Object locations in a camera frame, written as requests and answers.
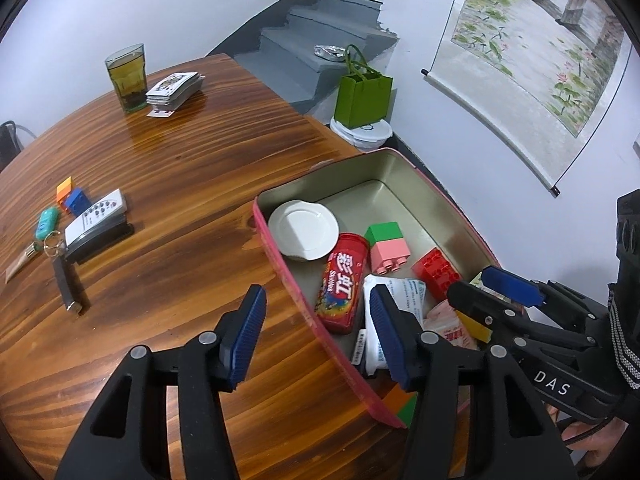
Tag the black metal chair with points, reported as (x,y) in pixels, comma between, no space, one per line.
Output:
(7,142)

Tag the green and pink toy brick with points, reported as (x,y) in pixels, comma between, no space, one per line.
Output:
(387,250)

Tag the red candy tube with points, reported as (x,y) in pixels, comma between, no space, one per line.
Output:
(340,285)

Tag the grey staircase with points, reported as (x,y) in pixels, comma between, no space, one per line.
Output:
(300,35)

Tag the glass of green tea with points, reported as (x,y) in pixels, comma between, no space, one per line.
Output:
(127,80)

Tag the yellow small box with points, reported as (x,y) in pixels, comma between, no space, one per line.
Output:
(472,327)

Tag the brown leather key tag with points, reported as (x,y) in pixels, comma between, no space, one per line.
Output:
(20,265)

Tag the red toy brick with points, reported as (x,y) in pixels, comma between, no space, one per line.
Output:
(435,272)

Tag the white tissue packet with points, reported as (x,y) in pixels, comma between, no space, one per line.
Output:
(405,292)

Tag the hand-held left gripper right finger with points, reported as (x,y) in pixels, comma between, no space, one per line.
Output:
(387,330)

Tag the white scalloped plate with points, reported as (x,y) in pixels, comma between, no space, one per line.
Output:
(302,230)

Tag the pink tin box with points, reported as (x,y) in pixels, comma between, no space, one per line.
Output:
(400,180)

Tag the green gift bag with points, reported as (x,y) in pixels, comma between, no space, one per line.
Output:
(362,100)

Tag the orange and yellow toy brick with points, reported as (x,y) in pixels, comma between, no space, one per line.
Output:
(64,190)

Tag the blue toy brick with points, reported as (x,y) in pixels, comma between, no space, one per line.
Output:
(77,201)

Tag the crumpled foil wrap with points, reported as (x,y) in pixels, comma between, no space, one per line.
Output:
(330,52)

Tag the hanging scroll painting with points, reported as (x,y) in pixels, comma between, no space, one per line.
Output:
(530,35)

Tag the pink snack packet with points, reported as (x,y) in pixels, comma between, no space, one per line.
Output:
(447,325)

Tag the white remote control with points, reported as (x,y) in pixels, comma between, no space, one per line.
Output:
(95,217)

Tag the green and orange toy brick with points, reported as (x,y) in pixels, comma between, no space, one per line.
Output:
(402,407)

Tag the black box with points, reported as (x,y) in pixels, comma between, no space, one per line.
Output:
(105,242)

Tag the single playing card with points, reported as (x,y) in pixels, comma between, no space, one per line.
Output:
(160,112)

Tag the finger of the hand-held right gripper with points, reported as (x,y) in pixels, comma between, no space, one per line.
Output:
(510,285)
(470,297)

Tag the person's right hand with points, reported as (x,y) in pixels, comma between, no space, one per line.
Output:
(600,447)

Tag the white lidded container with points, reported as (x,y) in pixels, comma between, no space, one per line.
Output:
(370,135)

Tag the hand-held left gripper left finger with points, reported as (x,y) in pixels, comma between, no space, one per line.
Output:
(247,330)

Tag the deck of playing cards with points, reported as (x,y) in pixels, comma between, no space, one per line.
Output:
(172,87)

